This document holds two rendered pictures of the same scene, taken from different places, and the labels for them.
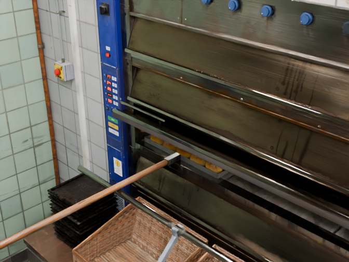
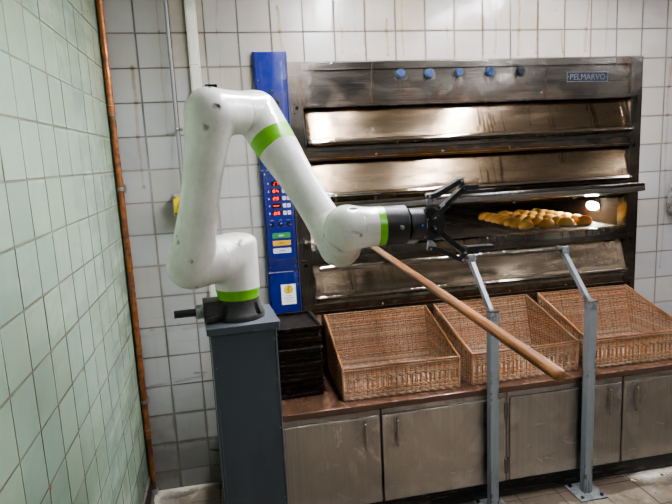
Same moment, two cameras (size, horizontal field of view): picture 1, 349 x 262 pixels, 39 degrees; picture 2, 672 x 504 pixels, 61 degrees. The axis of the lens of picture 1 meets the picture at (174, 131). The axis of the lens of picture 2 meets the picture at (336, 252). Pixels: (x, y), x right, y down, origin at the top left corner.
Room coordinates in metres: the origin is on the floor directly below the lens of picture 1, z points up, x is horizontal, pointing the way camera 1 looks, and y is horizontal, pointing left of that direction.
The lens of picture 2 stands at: (0.79, 2.52, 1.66)
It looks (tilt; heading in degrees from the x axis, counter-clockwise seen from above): 10 degrees down; 304
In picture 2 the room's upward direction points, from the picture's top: 3 degrees counter-clockwise
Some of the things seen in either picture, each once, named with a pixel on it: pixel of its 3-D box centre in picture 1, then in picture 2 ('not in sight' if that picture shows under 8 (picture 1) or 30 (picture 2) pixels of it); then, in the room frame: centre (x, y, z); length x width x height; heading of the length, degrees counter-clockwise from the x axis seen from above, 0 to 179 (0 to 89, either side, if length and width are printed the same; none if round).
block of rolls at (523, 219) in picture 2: not in sight; (532, 217); (1.71, -1.13, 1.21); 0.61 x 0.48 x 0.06; 134
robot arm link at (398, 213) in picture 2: not in sight; (395, 224); (1.40, 1.33, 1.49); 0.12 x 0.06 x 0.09; 133
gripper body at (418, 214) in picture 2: not in sight; (425, 222); (1.35, 1.28, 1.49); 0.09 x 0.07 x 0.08; 43
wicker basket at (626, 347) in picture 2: not in sight; (608, 323); (1.20, -0.65, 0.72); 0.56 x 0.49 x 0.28; 43
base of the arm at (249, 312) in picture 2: not in sight; (220, 308); (1.97, 1.36, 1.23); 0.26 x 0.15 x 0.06; 48
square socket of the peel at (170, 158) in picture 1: (172, 158); not in sight; (2.24, 0.01, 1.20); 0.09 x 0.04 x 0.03; 133
